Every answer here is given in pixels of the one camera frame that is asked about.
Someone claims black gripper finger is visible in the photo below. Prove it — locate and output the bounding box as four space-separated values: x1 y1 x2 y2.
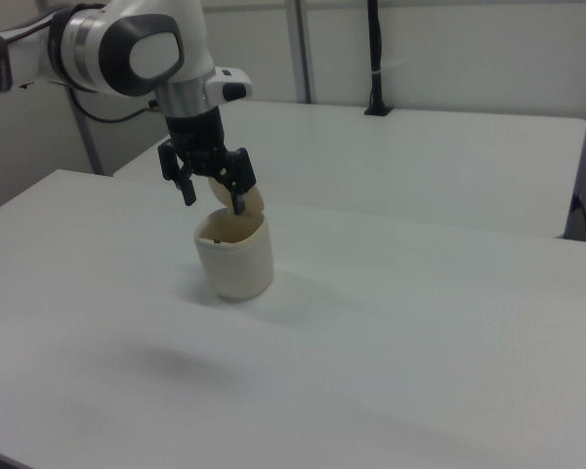
156 142 198 206
216 147 256 216

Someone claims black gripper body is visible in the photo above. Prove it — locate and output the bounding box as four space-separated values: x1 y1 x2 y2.
163 107 235 183

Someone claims cream plastic cup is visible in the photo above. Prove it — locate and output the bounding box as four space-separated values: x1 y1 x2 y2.
192 175 275 302

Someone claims white adjacent table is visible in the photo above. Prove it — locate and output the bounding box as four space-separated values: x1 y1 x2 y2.
112 100 586 239

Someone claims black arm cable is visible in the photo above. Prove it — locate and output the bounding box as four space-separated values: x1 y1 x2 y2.
0 0 160 124

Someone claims black camera stand pole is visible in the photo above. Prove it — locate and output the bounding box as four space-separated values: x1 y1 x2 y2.
363 0 395 117

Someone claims black cable at table edge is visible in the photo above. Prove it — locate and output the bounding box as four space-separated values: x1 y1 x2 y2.
570 193 586 242

